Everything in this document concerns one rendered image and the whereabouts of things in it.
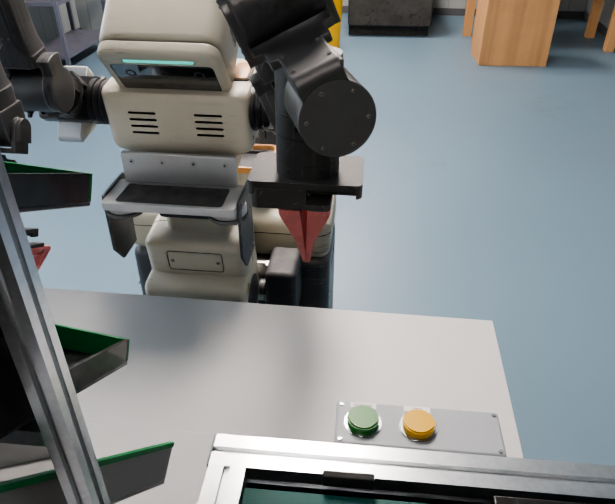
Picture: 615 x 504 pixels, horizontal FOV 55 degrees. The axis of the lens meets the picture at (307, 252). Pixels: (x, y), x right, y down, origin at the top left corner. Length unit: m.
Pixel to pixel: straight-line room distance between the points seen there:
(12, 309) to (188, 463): 0.54
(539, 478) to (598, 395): 1.57
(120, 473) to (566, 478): 0.50
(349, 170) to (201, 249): 0.75
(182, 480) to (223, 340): 0.28
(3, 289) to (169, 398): 0.62
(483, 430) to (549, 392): 1.49
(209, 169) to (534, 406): 1.49
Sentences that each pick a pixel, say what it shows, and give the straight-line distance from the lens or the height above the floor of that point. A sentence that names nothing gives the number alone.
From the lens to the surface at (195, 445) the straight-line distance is 0.90.
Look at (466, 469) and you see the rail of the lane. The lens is 0.77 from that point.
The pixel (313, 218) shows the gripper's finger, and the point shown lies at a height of 1.29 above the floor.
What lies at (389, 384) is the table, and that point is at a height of 0.86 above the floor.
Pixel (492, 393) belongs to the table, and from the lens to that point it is 0.99.
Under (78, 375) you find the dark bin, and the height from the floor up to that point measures 1.23.
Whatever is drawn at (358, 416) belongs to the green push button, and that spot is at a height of 0.97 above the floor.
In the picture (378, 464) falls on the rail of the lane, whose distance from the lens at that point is 0.75.
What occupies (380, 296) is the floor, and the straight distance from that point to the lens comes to 2.55.
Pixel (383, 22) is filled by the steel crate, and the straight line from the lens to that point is 6.65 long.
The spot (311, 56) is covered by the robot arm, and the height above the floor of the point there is 1.44.
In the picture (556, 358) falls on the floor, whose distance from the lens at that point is 2.43.
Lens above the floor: 1.56
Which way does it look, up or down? 34 degrees down
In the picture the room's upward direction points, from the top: straight up
